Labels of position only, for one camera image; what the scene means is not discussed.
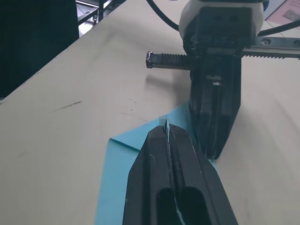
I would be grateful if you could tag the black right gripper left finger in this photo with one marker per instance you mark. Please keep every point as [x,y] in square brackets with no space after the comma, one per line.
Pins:
[150,168]

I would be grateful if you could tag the metal frame rack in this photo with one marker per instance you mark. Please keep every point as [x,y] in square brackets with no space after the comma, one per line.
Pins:
[93,14]

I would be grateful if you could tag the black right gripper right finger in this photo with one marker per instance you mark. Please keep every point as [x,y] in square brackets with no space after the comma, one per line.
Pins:
[197,178]

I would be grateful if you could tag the pink printed sheet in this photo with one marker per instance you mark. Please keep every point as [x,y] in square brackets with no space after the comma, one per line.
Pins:
[286,11]

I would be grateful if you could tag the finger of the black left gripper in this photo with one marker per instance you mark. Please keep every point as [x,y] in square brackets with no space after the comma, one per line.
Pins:
[199,105]

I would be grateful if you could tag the light blue paper sheet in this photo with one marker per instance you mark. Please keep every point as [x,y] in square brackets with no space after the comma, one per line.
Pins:
[114,168]

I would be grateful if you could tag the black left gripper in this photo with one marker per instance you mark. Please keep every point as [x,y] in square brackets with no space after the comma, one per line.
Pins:
[222,32]

